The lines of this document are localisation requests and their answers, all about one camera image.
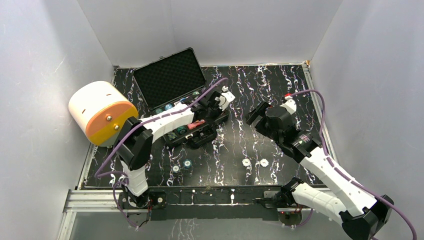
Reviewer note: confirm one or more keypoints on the teal white poker chip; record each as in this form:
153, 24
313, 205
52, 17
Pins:
176, 169

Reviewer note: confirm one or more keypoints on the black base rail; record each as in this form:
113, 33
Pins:
169, 203

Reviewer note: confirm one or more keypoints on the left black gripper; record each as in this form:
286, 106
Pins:
205, 108

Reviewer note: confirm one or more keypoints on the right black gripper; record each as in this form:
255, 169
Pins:
260, 110

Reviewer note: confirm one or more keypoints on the red card deck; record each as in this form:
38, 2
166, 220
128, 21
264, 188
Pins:
195, 124

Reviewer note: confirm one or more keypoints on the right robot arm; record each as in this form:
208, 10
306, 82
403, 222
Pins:
360, 214

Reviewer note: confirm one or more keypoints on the black poker set case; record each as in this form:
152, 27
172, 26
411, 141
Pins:
170, 79

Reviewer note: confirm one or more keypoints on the green blue chip stack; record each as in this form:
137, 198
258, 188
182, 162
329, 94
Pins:
171, 136

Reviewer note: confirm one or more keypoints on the white and orange cylinder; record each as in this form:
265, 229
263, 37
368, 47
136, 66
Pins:
100, 110

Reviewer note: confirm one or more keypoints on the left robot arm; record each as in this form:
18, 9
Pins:
192, 120

